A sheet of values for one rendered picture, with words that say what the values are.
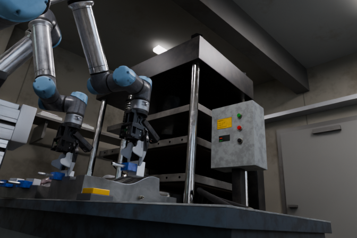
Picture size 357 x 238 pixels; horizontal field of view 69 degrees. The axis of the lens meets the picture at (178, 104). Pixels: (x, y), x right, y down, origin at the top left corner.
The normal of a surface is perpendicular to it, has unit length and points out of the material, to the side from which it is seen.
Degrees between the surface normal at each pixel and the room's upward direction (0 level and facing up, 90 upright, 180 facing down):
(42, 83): 90
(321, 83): 90
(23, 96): 90
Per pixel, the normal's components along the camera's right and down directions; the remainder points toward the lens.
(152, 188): 0.75, -0.22
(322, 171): -0.73, -0.32
